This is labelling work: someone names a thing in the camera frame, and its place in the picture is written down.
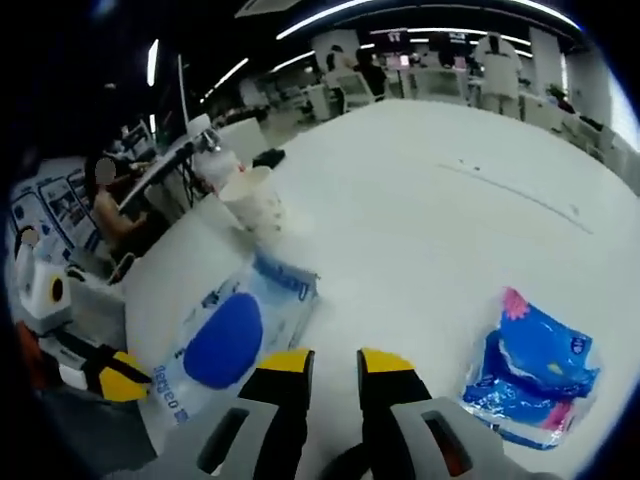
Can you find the clear plastic bottle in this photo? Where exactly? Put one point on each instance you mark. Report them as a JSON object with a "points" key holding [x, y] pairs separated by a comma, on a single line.
{"points": [[215, 167]]}

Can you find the potted green plant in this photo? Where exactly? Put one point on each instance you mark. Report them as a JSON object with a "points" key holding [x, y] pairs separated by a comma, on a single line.
{"points": [[556, 91]]}

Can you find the small black object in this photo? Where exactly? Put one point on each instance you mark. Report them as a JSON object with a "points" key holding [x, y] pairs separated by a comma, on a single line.
{"points": [[270, 157]]}

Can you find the white paper cup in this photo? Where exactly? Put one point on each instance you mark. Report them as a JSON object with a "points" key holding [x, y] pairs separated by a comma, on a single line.
{"points": [[255, 200]]}

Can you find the wet wipes packet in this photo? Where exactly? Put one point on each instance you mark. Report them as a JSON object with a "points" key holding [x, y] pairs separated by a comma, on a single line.
{"points": [[225, 340]]}

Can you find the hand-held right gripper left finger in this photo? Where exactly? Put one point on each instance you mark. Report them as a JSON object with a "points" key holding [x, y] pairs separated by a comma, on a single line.
{"points": [[270, 395]]}

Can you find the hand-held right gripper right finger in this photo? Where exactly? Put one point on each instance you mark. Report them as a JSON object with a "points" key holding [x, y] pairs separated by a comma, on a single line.
{"points": [[390, 395]]}

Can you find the short ceiling light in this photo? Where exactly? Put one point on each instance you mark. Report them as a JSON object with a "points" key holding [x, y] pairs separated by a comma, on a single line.
{"points": [[152, 65]]}

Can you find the computer monitor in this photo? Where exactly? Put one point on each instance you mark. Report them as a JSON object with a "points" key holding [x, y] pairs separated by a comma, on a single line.
{"points": [[183, 95]]}

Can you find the neighbouring white desk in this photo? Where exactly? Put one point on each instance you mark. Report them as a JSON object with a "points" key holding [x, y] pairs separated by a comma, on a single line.
{"points": [[155, 170]]}

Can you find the white background desk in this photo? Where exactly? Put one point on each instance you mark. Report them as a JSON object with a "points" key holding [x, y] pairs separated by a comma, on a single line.
{"points": [[432, 82]]}

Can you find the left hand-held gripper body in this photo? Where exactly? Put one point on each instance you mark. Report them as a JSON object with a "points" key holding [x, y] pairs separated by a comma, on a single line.
{"points": [[45, 300]]}

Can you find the white chair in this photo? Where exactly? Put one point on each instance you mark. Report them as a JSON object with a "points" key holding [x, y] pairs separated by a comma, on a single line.
{"points": [[357, 89]]}

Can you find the wall poster board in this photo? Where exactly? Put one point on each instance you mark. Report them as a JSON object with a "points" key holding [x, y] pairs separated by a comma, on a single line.
{"points": [[60, 205]]}

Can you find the long ceiling strip light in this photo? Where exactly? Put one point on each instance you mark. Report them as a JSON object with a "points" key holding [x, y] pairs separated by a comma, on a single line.
{"points": [[310, 22]]}

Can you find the ceiling air conditioner unit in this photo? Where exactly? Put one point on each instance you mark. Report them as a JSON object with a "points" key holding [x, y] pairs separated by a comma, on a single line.
{"points": [[265, 6]]}

